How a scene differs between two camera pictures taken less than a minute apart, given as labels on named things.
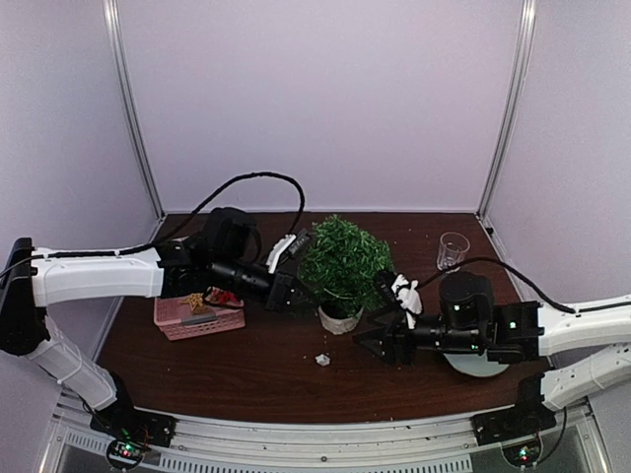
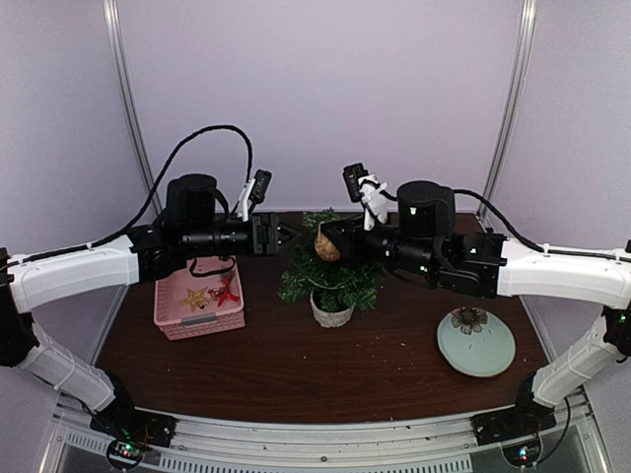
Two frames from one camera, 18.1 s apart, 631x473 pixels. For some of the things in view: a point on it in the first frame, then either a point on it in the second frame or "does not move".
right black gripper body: (398, 341) to (357, 255)
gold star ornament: (193, 300) does not move
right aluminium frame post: (526, 25) does not move
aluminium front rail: (447, 445) does not move
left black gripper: (281, 292) to (267, 244)
